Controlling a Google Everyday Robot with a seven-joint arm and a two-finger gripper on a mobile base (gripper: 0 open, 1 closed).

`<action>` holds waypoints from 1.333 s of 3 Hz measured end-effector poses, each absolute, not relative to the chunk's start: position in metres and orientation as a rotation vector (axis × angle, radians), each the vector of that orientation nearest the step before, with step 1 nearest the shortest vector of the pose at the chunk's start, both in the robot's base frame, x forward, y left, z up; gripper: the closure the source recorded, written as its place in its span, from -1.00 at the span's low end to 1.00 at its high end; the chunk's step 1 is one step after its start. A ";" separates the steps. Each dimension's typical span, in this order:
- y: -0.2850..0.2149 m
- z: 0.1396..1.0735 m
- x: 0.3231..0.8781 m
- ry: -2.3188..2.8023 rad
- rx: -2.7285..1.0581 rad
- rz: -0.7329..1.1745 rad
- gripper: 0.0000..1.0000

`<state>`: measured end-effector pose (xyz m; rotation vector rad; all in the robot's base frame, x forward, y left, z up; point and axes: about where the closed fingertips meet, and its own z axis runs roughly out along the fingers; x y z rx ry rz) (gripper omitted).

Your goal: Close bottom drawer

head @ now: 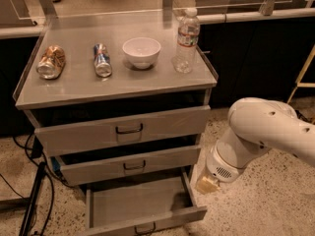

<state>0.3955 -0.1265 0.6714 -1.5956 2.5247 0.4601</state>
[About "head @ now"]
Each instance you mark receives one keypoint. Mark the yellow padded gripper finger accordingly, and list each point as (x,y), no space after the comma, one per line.
(206,183)

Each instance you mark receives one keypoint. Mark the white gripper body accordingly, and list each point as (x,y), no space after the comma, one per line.
(219,167)

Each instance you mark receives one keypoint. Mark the grey drawer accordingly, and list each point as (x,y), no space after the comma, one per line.
(115,132)
(118,167)
(141,204)

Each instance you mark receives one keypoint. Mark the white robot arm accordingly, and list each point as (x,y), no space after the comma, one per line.
(255,126)

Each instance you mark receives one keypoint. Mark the grey metal drawer cabinet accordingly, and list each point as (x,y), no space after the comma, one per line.
(80,95)

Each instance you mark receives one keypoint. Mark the white bowl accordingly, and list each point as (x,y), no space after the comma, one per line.
(141,52)

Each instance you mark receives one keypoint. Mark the clear plastic water bottle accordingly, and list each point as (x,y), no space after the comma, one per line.
(187,39)

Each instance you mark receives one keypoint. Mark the blue slim energy can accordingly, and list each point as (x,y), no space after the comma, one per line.
(102,61)

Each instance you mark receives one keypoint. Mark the black stand bar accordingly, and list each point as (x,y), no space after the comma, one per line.
(27,221)

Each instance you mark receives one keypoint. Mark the orange soda can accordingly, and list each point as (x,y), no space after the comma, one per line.
(52,62)

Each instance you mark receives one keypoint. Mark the white railing counter edge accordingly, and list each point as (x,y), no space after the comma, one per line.
(204,20)

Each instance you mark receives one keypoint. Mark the yellow wheeled cart frame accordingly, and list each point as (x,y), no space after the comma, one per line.
(299,80)

